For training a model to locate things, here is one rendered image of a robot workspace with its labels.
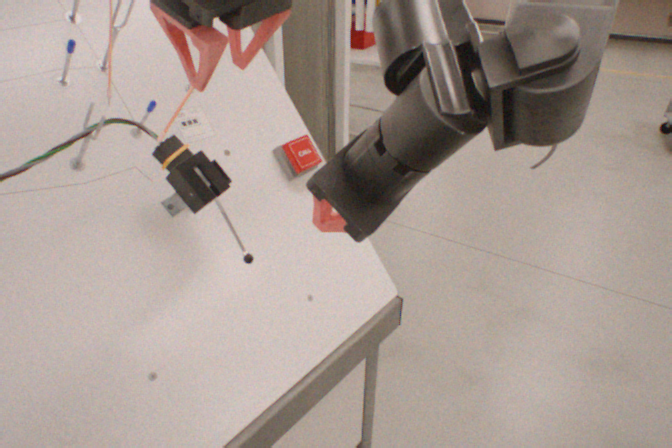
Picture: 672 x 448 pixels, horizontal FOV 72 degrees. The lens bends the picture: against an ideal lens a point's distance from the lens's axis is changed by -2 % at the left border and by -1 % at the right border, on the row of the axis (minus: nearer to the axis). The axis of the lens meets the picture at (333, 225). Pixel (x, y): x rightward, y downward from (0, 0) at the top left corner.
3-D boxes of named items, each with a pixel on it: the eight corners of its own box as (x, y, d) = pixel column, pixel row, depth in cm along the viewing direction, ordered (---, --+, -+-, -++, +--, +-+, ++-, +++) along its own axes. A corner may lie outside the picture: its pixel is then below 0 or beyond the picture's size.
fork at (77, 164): (89, 167, 56) (113, 114, 45) (76, 175, 55) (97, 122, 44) (78, 154, 56) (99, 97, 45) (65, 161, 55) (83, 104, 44)
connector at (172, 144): (180, 183, 56) (185, 177, 54) (149, 153, 55) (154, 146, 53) (196, 168, 58) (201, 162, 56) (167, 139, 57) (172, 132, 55)
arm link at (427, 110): (441, 115, 27) (509, 132, 30) (418, 28, 30) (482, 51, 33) (378, 172, 33) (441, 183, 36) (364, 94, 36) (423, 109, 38)
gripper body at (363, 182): (300, 187, 37) (344, 136, 31) (366, 132, 43) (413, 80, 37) (356, 247, 37) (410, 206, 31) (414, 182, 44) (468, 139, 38)
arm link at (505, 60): (592, 48, 25) (574, 130, 33) (531, -87, 30) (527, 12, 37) (382, 114, 28) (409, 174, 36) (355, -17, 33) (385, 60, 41)
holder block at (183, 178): (194, 215, 57) (206, 205, 54) (164, 178, 56) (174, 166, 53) (218, 197, 59) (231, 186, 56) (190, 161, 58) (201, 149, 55)
